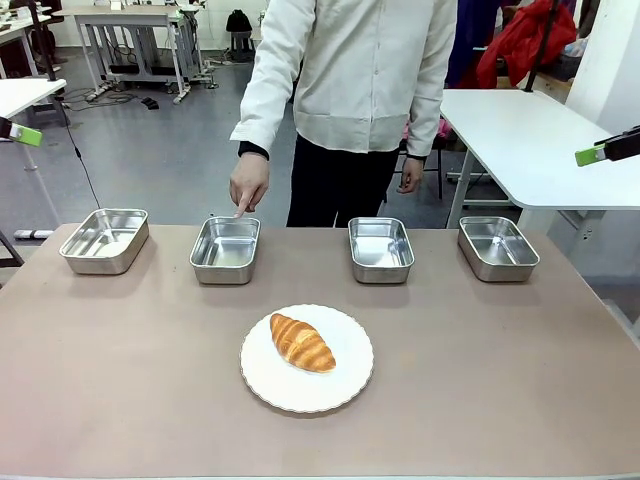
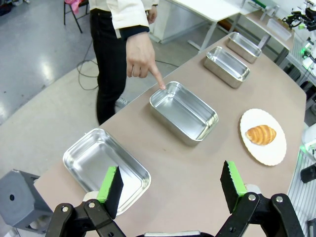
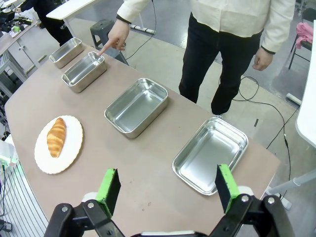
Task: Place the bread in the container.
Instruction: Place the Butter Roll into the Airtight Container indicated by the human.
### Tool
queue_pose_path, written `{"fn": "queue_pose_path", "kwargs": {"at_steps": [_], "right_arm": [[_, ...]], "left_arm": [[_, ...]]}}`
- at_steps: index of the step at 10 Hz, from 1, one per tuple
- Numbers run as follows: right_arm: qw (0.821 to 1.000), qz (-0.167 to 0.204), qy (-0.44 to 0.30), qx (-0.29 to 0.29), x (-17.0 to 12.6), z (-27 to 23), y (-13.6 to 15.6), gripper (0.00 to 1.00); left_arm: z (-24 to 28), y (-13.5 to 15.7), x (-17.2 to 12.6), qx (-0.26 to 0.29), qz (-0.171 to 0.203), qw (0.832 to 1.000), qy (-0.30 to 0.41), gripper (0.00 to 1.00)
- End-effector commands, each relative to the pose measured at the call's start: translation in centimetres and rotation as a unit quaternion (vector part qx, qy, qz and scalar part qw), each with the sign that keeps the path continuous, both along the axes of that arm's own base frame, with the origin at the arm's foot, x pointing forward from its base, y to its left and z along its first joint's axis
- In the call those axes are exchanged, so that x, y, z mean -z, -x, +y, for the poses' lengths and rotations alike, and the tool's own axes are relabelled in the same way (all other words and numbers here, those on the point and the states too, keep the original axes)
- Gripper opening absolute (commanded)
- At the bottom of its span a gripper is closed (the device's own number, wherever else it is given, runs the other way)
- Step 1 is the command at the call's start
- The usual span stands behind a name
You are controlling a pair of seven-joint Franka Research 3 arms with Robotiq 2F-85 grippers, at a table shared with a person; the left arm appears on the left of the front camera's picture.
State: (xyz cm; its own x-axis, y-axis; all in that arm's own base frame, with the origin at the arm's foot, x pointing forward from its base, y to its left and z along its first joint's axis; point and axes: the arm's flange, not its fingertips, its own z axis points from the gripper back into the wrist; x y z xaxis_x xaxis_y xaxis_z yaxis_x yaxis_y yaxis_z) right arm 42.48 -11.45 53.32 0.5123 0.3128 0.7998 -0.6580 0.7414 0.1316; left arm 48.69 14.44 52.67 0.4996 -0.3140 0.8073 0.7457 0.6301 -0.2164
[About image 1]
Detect person right forearm white sleeve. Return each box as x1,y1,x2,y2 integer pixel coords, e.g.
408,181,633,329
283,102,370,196
229,59,299,162

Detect person left forearm white sleeve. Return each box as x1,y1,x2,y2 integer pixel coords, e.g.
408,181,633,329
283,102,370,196
404,69,459,162

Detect steel rectangular container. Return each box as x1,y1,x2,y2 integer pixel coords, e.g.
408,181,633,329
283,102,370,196
189,216,262,286
457,215,541,284
347,216,416,285
58,208,151,276

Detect person left hand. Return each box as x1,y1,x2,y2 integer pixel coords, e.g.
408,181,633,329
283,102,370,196
397,156,425,195

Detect person right hand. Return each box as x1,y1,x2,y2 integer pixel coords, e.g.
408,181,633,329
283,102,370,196
229,151,272,219

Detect small white side table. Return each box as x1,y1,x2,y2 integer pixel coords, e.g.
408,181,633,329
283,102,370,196
0,77,68,229

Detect large white side table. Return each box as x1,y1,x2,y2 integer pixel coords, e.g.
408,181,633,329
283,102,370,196
439,88,640,231

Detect white board panel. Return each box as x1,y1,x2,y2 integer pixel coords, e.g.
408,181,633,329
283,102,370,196
564,0,640,132

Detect black stand pole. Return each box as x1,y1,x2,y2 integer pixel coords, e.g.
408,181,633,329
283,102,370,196
27,0,59,84
519,0,560,94

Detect white background desk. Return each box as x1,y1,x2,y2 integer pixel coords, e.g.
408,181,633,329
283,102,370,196
0,0,55,77

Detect red jacket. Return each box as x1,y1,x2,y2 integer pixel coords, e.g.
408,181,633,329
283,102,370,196
474,0,578,90

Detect grey metal workbench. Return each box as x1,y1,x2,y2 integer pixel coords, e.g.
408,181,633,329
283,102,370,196
52,3,207,105

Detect pink object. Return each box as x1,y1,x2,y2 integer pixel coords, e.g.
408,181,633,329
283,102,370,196
401,116,452,147

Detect purple cloth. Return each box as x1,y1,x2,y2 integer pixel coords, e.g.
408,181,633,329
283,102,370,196
443,0,506,90

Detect black backpack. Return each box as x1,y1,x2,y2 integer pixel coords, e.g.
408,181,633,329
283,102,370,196
225,8,254,34

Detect person torso white shirt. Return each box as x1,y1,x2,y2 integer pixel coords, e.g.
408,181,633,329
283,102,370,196
249,0,459,154

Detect person black trousers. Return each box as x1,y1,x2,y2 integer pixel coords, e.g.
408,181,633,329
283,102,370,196
286,130,401,229

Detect white scalloped plate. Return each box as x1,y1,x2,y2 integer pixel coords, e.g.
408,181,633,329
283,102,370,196
239,304,375,414

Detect golden croissant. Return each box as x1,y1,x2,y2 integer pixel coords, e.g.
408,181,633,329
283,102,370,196
269,313,337,374

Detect black cable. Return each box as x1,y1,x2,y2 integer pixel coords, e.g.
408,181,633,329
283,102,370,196
58,98,104,211

